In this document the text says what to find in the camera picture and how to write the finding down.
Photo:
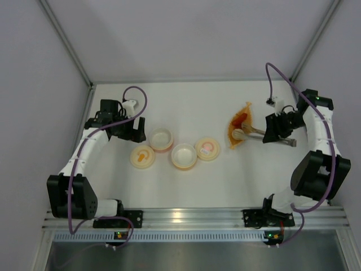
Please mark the slotted grey cable duct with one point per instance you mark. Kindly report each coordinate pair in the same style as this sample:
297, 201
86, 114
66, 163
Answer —
166, 236

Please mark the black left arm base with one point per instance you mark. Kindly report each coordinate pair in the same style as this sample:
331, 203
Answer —
118, 218

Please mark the left aluminium frame post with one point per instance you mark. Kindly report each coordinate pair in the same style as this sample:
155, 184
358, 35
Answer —
56, 25

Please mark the cream lid with orange handle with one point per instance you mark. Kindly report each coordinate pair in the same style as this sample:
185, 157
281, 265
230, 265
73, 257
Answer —
142, 157

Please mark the orange-based bowl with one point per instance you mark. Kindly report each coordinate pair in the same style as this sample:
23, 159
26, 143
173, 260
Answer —
184, 156

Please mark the white steamed bun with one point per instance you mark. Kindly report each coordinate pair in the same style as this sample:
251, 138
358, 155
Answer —
238, 134

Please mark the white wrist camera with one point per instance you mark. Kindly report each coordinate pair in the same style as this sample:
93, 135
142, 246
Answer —
130, 106
276, 103

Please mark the right aluminium frame post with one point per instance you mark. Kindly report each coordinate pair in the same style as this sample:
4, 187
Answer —
322, 26

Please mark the aluminium frame post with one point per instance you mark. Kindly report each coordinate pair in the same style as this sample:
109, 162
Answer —
56, 25
322, 26

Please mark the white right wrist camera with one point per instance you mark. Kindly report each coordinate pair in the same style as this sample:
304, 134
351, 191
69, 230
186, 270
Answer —
276, 103

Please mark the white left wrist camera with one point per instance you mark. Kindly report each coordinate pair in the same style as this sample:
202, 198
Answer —
130, 106

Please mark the stainless steel tongs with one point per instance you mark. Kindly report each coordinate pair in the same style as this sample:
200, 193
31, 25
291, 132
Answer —
252, 133

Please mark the aluminium mounting rail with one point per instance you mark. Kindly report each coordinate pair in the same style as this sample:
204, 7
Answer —
328, 217

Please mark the long red sausage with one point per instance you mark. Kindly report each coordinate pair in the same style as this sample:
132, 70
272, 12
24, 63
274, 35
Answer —
237, 122

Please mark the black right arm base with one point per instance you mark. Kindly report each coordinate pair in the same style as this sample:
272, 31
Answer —
261, 218

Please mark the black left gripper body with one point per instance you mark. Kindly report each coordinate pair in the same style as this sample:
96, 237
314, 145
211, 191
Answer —
135, 131

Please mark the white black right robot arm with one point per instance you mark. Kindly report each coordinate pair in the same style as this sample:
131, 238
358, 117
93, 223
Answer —
322, 171

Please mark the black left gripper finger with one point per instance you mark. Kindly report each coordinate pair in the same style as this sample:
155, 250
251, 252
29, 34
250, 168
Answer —
125, 135
139, 134

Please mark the pink-based bowl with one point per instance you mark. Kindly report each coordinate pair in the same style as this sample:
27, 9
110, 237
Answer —
161, 140

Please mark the cream lid with pink handle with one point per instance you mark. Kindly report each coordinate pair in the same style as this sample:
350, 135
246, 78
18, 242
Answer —
207, 148

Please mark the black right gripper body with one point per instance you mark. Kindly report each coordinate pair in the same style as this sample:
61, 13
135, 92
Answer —
272, 127

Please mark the fish-shaped woven bamboo tray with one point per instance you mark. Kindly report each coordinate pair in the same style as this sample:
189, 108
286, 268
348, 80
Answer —
247, 109

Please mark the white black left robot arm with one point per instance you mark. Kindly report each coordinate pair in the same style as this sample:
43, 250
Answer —
70, 192

